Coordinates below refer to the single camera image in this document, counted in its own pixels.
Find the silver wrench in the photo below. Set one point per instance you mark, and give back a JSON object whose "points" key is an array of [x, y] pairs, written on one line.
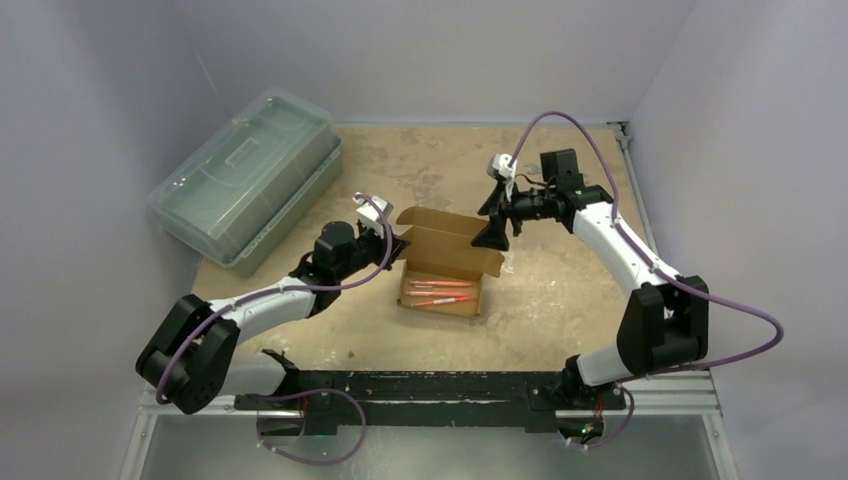
{"points": [[532, 169]]}

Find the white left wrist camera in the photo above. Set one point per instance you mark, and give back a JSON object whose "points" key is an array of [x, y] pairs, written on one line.
{"points": [[373, 212]]}

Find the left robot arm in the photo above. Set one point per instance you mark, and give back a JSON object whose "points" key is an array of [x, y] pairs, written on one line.
{"points": [[191, 358]]}

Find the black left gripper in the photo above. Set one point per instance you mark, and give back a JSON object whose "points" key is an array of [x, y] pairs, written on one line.
{"points": [[381, 245]]}

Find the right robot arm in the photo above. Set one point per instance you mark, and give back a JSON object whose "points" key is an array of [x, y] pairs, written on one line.
{"points": [[663, 325]]}

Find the brown cardboard box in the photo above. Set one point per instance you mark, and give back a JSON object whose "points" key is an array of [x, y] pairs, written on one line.
{"points": [[441, 249]]}

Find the red pen with label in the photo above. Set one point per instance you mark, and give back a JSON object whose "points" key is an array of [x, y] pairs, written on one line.
{"points": [[438, 301]]}

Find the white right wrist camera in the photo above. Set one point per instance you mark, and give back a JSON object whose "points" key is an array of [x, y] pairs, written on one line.
{"points": [[502, 169]]}

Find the clear plastic storage box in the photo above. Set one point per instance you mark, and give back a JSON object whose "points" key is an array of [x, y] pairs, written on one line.
{"points": [[239, 194]]}

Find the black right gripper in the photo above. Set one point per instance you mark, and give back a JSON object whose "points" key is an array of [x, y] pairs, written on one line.
{"points": [[501, 209]]}

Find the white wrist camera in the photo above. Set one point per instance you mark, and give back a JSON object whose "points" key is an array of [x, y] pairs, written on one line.
{"points": [[373, 212], [502, 169]]}

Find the aluminium frame rail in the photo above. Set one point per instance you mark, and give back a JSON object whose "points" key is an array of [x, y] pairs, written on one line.
{"points": [[219, 443]]}

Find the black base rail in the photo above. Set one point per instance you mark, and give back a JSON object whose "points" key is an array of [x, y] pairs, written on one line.
{"points": [[534, 401]]}

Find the pink pen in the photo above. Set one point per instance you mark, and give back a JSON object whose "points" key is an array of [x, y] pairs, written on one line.
{"points": [[440, 284]]}

